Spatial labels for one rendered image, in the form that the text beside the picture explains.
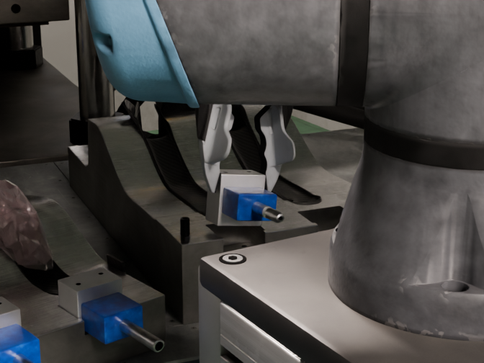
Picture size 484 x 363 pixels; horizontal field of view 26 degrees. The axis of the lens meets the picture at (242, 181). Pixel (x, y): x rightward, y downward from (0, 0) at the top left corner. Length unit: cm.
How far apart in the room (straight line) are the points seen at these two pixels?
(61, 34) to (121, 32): 410
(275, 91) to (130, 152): 78
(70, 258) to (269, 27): 65
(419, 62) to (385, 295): 12
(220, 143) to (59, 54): 361
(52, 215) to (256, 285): 59
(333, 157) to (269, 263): 105
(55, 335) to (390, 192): 50
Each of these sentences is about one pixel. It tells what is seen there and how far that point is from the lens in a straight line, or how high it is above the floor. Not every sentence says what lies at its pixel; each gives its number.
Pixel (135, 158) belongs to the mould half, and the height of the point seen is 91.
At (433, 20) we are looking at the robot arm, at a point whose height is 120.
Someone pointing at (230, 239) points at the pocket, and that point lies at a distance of 114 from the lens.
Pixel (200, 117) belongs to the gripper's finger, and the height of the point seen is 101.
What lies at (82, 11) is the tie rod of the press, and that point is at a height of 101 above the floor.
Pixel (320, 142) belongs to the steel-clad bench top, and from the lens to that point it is 176.
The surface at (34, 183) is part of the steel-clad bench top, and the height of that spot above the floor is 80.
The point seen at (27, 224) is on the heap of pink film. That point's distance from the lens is 112.
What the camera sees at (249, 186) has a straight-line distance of 108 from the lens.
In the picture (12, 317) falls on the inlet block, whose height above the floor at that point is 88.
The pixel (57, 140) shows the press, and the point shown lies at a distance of 185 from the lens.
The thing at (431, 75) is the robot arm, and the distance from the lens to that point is 52.
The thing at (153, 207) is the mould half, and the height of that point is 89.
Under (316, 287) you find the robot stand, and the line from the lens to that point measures 60.
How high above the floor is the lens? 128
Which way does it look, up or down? 18 degrees down
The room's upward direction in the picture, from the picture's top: straight up
